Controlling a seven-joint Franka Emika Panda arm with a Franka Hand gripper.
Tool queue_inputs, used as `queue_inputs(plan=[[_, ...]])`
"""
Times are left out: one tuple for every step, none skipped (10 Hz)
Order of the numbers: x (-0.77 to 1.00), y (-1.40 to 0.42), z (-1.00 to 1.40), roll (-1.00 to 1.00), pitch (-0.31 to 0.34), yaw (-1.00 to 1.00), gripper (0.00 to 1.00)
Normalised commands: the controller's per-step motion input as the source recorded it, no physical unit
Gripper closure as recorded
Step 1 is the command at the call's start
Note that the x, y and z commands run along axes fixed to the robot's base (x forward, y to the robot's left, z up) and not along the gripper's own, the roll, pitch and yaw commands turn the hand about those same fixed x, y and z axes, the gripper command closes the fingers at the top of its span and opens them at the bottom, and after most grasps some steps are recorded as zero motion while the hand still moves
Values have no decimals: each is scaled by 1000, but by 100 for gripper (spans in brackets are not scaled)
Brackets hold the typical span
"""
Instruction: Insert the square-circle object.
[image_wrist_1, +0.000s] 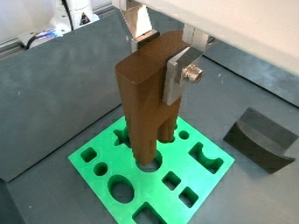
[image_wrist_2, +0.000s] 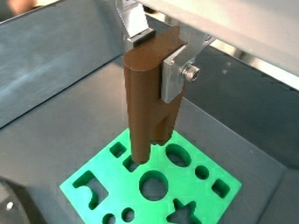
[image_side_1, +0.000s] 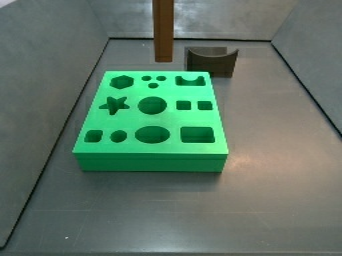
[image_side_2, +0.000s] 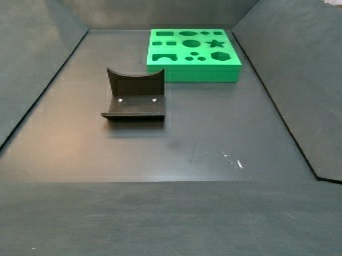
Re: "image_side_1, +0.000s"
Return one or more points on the brown square peg object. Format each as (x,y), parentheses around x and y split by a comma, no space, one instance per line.
(163,29)

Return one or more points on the green shape sorter block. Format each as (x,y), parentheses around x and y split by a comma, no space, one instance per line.
(152,121)

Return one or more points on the dark grey curved block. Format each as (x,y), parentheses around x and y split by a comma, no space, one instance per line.
(215,60)

